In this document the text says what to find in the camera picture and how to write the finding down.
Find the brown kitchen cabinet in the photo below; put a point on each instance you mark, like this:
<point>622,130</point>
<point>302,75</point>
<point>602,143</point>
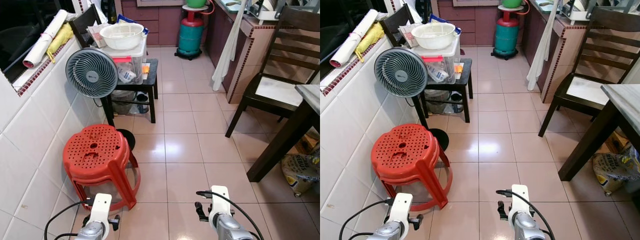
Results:
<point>477,25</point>
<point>160,25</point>

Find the clear storage box white lid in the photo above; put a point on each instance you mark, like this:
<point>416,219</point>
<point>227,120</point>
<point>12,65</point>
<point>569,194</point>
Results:
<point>131,67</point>
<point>442,67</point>

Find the tiled kitchen counter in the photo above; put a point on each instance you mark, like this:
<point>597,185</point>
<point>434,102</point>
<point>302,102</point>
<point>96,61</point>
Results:
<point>250,50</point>
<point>560,45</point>

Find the grey bucket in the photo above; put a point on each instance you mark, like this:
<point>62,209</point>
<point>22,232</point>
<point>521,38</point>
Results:
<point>436,102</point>
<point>122,102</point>

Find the white plastic basket bowl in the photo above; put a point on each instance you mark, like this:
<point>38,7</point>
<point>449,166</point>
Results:
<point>432,35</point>
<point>121,35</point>

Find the teal and red gas cylinder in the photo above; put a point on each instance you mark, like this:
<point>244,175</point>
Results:
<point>190,37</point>
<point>506,37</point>

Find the white hanging cloth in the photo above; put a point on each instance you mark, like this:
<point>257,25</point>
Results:
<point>227,50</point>
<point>542,50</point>

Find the small black chair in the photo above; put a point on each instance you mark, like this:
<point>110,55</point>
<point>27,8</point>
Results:
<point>397,22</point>
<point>85,22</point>

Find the red plastic perforated stool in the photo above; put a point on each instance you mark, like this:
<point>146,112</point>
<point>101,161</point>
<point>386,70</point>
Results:
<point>405,150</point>
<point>97,150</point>

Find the grey round standing fan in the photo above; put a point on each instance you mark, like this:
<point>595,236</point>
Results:
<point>400,72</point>
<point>92,73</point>

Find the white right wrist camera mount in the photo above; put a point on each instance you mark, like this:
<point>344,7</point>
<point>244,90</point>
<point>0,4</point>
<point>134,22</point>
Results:
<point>220,200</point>
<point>521,197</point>

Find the printed rice sack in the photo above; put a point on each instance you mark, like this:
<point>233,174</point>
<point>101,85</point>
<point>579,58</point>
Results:
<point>300,172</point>
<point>612,172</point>

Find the black side table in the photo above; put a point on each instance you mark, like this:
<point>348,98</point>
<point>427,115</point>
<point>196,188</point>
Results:
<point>465,86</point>
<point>152,86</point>

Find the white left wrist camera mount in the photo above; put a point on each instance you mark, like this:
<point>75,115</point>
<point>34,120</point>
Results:
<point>101,205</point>
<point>401,205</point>

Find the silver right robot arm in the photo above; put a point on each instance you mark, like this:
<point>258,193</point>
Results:
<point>230,227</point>
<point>527,227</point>

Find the green plastic basin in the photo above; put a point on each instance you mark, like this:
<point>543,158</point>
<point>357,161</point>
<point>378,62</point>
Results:
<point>196,3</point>
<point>511,3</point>

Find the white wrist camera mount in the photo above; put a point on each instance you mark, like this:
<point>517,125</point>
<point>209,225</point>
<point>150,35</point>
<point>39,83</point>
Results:
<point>101,205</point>
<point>401,205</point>
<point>220,200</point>
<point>521,197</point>

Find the brown cardboard box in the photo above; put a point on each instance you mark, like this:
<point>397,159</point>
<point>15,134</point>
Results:
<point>617,142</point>
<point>307,142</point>

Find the dark wooden table marble top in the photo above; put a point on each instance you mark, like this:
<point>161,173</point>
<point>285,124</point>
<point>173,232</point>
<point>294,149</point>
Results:
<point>585,145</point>
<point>275,150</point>

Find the rolled white paper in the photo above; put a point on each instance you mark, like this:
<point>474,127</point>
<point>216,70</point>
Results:
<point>352,40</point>
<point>46,39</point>

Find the dark wooden chair white cushion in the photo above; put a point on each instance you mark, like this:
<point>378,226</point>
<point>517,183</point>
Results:
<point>300,17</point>
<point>615,17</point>

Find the yellow cloth bag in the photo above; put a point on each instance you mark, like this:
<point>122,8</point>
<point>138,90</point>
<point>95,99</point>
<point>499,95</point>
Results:
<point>61,37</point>
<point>370,37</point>

